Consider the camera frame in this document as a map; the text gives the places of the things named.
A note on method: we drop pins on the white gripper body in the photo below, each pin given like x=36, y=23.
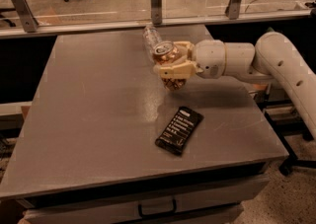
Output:
x=209, y=57

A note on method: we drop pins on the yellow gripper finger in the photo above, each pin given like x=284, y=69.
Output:
x=183, y=49
x=184, y=70

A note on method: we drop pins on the crushed orange soda can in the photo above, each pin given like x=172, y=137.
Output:
x=166, y=53

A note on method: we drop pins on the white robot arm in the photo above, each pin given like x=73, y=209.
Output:
x=272, y=57

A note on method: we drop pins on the clear plastic water bottle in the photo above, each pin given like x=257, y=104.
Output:
x=151, y=38

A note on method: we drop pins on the black snack bar wrapper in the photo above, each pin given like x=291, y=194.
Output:
x=180, y=128

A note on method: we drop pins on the black cart base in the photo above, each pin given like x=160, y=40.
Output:
x=283, y=127

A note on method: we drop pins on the middle metal barrier bracket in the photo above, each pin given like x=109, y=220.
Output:
x=156, y=11

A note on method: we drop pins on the left metal barrier bracket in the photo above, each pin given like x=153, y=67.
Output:
x=28, y=21

